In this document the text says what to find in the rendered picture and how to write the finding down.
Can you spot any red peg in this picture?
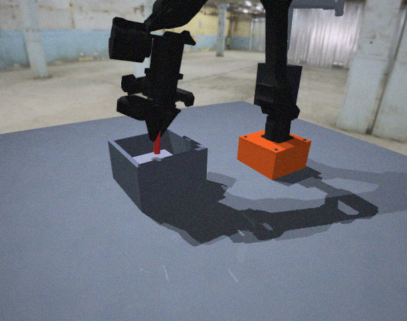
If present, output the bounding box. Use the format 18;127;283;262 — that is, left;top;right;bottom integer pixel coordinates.
153;131;160;154

